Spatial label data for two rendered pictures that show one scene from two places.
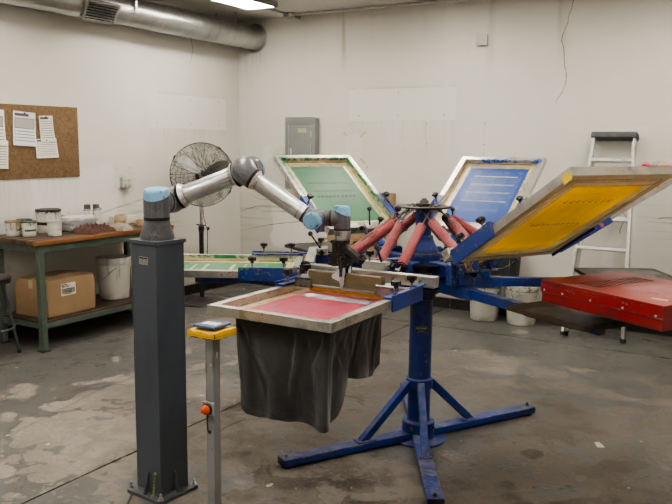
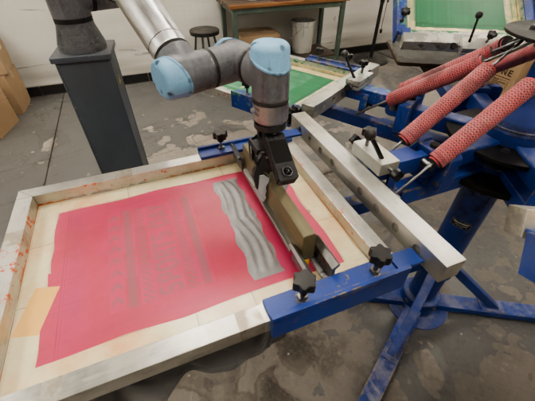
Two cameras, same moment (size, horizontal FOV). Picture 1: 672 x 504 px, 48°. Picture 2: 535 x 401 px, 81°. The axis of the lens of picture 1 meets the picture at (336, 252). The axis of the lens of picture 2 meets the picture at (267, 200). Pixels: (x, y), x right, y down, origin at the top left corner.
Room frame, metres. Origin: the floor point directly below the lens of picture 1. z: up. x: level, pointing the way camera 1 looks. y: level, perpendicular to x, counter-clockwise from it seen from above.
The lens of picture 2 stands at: (2.86, -0.40, 1.52)
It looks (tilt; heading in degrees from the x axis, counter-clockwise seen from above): 41 degrees down; 38
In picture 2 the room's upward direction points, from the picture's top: straight up
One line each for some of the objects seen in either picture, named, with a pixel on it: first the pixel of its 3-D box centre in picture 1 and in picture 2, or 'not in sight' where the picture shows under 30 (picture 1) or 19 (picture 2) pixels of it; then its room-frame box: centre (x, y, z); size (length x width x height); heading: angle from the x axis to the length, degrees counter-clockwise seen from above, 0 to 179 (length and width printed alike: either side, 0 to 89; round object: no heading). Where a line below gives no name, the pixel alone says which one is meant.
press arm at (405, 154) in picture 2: not in sight; (387, 165); (3.64, -0.22, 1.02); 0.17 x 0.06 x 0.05; 149
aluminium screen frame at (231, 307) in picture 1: (320, 300); (189, 230); (3.16, 0.07, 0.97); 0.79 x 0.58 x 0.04; 149
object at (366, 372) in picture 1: (355, 364); (199, 364); (3.00, -0.08, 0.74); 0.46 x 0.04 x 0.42; 149
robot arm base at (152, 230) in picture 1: (157, 227); (78, 33); (3.39, 0.81, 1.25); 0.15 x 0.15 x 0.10
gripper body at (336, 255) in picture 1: (340, 253); (268, 142); (3.36, -0.02, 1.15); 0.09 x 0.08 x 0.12; 59
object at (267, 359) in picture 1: (281, 371); not in sight; (2.90, 0.21, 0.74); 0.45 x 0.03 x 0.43; 59
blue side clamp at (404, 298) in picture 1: (403, 297); (337, 291); (3.22, -0.30, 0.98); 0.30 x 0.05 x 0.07; 149
